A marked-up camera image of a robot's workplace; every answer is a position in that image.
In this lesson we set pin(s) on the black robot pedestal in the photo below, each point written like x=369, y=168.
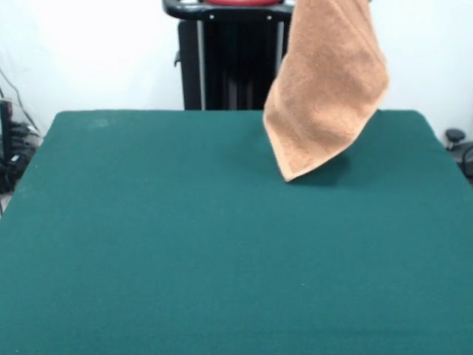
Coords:
x=236, y=74

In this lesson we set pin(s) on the red robot base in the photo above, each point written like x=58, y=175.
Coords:
x=240, y=1

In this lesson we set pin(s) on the tan terry towel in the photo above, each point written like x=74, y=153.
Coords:
x=325, y=92

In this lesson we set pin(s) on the black box with red light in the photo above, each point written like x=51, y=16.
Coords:
x=5, y=125

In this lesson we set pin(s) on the dark green table cloth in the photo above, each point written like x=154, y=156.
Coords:
x=148, y=288

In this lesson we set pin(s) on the black chair base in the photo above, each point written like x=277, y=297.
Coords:
x=455, y=135

